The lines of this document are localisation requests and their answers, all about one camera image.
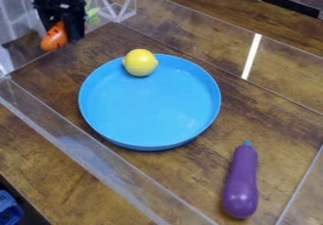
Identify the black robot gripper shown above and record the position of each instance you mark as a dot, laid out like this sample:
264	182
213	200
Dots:
69	10

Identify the orange toy carrot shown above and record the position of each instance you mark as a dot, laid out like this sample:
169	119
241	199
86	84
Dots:
56	37

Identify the white patterned curtain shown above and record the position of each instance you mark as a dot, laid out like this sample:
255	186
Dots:
17	19

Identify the yellow toy lemon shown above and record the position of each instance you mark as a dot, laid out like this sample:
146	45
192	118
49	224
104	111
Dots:
140	62

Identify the blue round plate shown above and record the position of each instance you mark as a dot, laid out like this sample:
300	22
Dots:
150	113

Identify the blue plastic object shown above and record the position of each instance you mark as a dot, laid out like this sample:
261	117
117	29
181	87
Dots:
10	211

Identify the purple toy eggplant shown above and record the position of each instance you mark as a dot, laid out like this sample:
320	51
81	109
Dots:
240	194

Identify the clear acrylic tray enclosure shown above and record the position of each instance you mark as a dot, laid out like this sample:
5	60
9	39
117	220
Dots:
263	53

